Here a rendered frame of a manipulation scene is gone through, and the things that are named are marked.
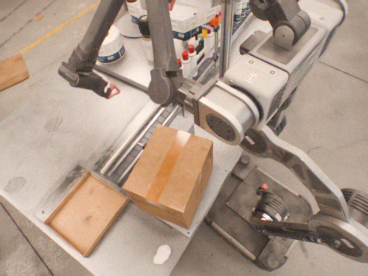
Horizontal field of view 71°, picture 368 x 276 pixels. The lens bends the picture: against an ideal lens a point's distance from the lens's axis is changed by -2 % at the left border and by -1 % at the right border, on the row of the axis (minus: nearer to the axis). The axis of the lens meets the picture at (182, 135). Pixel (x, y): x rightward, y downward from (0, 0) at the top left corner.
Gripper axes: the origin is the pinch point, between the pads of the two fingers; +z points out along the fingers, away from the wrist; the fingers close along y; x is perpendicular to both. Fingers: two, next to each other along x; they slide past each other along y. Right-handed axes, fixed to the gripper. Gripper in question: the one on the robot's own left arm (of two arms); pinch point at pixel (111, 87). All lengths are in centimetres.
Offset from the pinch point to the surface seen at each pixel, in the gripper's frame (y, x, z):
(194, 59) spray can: -7, -26, 42
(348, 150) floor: -102, -18, 168
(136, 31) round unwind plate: 52, -26, 57
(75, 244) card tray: -23, 66, -10
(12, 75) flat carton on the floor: 227, 78, 82
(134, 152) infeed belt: -13.9, 26.5, 16.6
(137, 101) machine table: 12.5, 9.4, 36.5
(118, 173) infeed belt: -16.0, 36.5, 8.5
